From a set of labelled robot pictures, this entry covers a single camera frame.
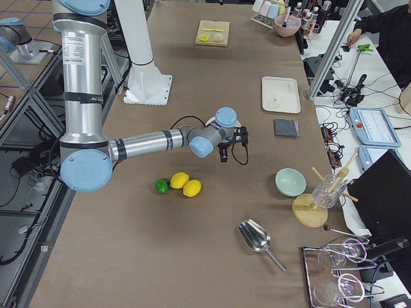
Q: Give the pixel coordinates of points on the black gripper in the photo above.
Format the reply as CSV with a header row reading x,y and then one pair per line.
x,y
223,150

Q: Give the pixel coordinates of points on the round white plate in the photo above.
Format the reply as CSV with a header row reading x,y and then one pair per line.
x,y
239,122

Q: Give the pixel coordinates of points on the white steamed bun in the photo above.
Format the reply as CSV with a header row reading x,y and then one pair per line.
x,y
218,37

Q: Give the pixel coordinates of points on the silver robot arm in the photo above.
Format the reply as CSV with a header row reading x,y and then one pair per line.
x,y
87,156

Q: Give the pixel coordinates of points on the white rectangular tray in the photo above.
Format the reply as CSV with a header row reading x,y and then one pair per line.
x,y
280,95

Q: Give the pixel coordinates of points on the metal glass holder tray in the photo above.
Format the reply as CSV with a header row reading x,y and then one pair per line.
x,y
332,274

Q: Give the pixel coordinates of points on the grey folded cloth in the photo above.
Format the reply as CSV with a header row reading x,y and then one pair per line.
x,y
287,128

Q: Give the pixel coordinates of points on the mint green bowl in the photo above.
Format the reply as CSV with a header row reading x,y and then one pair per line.
x,y
290,182

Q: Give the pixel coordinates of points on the yellow lemon lower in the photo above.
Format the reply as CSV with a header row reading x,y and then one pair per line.
x,y
192,188

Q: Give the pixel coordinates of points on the yellow lemon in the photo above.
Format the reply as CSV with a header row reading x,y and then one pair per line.
x,y
178,180
192,188

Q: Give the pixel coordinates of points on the yellow lemon upper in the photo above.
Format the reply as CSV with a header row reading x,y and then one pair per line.
x,y
178,180

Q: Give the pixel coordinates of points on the green lime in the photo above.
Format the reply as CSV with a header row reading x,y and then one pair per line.
x,y
162,186

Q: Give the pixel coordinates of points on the clear glass cup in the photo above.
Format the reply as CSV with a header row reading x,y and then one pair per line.
x,y
326,197

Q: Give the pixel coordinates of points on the metal scoop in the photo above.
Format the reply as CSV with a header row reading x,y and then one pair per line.
x,y
258,240

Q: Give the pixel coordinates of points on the yellow plastic knife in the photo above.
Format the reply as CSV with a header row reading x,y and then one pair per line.
x,y
212,29

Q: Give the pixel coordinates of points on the wooden cutting board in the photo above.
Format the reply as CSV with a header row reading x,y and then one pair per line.
x,y
225,25

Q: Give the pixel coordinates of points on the pink bowl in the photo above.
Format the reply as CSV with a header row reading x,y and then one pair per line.
x,y
293,24

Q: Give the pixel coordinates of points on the pastel cups rack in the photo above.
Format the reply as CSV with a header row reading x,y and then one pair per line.
x,y
266,11

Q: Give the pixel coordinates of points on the blue teach pendant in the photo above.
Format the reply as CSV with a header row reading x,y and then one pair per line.
x,y
368,155
373,127

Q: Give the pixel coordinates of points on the black monitor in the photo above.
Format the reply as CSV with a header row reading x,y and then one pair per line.
x,y
383,193

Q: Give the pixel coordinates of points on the person in black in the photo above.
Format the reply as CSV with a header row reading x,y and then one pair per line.
x,y
394,40

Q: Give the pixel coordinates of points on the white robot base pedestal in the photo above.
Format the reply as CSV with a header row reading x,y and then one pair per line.
x,y
146,84

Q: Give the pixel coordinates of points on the aluminium frame post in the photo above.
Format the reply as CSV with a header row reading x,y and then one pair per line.
x,y
351,11

